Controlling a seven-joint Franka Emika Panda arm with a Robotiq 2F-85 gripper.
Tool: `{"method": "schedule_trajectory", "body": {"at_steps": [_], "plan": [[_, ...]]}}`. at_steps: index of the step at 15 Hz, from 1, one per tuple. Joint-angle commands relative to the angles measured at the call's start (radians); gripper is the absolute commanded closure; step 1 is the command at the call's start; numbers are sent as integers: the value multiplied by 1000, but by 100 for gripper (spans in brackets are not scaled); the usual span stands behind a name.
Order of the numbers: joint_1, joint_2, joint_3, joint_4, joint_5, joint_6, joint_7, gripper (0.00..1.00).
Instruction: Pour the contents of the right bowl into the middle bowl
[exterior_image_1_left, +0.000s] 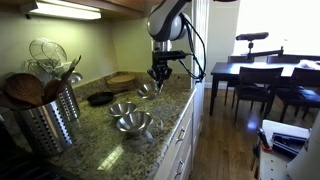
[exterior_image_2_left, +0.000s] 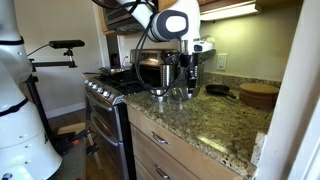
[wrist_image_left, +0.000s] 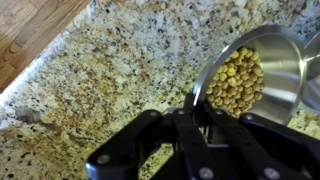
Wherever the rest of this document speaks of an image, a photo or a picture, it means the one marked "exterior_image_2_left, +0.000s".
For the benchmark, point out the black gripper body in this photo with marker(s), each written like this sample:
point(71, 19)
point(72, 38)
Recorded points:
point(189, 65)

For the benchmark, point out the small stainless steel bowl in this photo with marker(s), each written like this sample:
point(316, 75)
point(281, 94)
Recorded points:
point(159, 93)
point(181, 94)

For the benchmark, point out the black cast iron skillet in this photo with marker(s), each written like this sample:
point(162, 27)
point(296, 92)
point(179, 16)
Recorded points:
point(217, 89)

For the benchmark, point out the round wooden board stack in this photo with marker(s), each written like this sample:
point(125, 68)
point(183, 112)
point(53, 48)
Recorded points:
point(258, 95)

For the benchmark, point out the under-cabinet light strip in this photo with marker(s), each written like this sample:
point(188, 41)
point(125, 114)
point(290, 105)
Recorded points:
point(230, 11)

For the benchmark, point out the wooden upper cabinet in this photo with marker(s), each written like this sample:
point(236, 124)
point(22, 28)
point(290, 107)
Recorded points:
point(216, 2)

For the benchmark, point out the large wooden drawer front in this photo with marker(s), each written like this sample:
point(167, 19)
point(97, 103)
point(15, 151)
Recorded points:
point(186, 153)

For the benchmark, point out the steel frying pan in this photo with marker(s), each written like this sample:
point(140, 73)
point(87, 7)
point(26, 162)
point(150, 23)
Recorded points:
point(111, 71)

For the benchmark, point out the stainless steel gas range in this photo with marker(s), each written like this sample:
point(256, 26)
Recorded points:
point(106, 116)

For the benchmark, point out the flat tan board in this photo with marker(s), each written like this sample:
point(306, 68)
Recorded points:
point(71, 128)

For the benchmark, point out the black orange clamp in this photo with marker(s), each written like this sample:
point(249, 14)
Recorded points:
point(71, 140)

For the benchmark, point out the grey robot mounting table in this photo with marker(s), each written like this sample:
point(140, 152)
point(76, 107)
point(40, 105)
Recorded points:
point(71, 163)

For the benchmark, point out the white wall outlet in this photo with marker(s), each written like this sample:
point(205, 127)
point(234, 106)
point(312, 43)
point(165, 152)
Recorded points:
point(222, 61)

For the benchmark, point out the black stereo camera bar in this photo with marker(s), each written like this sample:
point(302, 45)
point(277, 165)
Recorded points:
point(66, 44)

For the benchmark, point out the black camera stand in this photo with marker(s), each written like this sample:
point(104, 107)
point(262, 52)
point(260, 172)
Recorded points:
point(50, 64)

